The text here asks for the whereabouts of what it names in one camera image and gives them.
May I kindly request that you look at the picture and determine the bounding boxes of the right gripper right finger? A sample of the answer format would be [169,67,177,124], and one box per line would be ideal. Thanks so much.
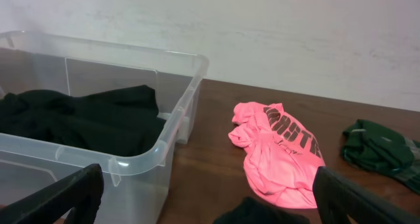
[312,166,419,224]

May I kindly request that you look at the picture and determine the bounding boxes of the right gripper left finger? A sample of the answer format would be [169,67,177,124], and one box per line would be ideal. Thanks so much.
[1,164,104,224]

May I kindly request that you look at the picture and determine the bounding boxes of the dark green garment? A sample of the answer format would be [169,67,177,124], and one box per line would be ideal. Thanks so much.
[341,120,419,194]

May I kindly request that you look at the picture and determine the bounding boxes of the pink printed t-shirt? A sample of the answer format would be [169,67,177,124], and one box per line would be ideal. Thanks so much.
[228,102,325,209]

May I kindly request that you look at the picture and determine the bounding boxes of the black garment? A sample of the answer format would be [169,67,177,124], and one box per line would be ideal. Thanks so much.
[1,85,165,157]

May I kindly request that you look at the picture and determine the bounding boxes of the dark navy shorts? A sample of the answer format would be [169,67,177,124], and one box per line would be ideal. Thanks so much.
[213,196,310,224]

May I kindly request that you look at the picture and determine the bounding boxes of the clear plastic storage bin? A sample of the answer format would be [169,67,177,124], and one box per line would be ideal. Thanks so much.
[1,31,209,223]

